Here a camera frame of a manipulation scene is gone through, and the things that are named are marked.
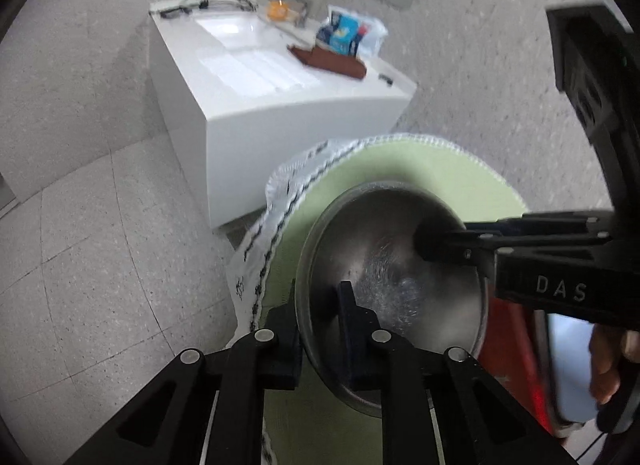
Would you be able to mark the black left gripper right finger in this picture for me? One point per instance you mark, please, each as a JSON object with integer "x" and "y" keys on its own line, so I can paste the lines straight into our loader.
{"x": 437, "y": 408}

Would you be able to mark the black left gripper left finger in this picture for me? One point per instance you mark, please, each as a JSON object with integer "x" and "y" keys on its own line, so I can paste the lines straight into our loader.
{"x": 204, "y": 409}

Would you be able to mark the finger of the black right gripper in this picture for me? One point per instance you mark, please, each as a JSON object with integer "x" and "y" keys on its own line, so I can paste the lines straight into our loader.
{"x": 469, "y": 245}

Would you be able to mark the small steel bowl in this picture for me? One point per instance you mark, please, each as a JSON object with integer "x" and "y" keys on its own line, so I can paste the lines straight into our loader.
{"x": 364, "y": 237}

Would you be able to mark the person's right hand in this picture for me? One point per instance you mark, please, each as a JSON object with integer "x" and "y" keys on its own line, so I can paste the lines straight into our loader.
{"x": 606, "y": 347}

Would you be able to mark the blue plastic plate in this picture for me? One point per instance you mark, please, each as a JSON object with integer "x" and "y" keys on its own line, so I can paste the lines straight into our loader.
{"x": 570, "y": 368}

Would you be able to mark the green round tablecloth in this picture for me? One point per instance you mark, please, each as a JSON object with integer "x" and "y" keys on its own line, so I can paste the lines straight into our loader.
{"x": 309, "y": 424}

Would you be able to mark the red plastic basin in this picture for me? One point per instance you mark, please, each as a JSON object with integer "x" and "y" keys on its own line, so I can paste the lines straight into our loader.
{"x": 510, "y": 354}

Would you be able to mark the small black hook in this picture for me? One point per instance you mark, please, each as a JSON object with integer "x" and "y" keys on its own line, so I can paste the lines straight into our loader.
{"x": 389, "y": 81}

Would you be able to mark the brown folded cloth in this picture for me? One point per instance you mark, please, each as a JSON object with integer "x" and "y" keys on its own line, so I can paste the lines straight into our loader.
{"x": 330, "y": 61}

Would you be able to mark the blue white plastic bag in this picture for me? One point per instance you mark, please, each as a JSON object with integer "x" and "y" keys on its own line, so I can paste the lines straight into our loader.
{"x": 349, "y": 33}

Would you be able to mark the white sink counter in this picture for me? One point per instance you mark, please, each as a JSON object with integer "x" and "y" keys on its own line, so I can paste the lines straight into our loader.
{"x": 228, "y": 144}

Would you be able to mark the white folded towel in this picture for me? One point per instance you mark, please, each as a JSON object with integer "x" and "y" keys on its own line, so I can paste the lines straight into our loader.
{"x": 257, "y": 73}

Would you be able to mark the chrome faucet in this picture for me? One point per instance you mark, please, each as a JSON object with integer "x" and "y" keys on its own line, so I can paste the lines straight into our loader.
{"x": 300, "y": 9}

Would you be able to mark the orange soap bottle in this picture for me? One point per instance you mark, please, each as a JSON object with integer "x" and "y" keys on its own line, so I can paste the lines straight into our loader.
{"x": 280, "y": 11}

